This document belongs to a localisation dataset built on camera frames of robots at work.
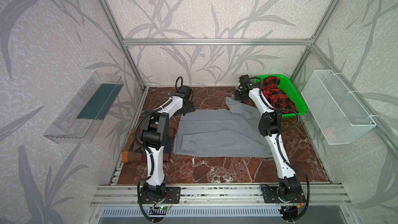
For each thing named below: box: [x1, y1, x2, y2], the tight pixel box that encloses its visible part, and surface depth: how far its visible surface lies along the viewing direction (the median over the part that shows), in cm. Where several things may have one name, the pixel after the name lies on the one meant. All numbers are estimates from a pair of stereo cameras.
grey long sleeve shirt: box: [173, 96, 274, 159], surface depth 95 cm
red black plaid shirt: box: [261, 75, 298, 114], surface depth 111 cm
